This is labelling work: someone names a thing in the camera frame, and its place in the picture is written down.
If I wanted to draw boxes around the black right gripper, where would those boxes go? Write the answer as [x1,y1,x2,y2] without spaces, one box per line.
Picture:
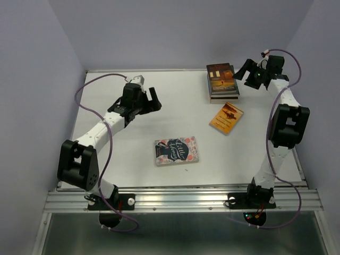
[231,58,268,89]

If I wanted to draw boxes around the Nineteen Eighty Four blue book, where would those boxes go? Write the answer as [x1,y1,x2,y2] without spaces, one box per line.
[207,65,240,97]

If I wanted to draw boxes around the Tale of Two Cities book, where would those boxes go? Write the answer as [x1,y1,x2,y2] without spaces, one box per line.
[210,96,239,104]

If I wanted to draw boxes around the Little Women floral book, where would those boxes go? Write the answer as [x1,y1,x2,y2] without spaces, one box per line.
[154,137,199,167]

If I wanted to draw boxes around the Huckleberry Finn orange book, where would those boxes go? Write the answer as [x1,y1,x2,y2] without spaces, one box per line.
[209,103,244,135]

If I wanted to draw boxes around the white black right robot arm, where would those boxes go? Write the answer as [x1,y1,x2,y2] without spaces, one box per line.
[228,53,310,209]

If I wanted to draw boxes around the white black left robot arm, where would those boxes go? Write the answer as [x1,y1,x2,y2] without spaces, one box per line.
[57,82,162,209]

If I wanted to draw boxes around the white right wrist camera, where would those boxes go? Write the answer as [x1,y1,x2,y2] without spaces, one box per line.
[258,49,270,69]

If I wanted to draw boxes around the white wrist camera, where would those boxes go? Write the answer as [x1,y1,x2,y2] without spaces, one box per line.
[129,75,145,92]
[258,49,270,69]

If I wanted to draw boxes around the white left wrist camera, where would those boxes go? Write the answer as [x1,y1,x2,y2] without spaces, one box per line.
[129,75,145,92]

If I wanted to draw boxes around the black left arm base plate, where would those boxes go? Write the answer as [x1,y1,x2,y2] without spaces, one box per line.
[84,193,135,228]

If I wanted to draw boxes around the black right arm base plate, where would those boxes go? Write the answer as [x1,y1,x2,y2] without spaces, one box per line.
[224,192,276,227]

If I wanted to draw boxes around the aluminium front rail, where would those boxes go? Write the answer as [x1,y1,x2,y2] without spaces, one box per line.
[44,188,324,214]

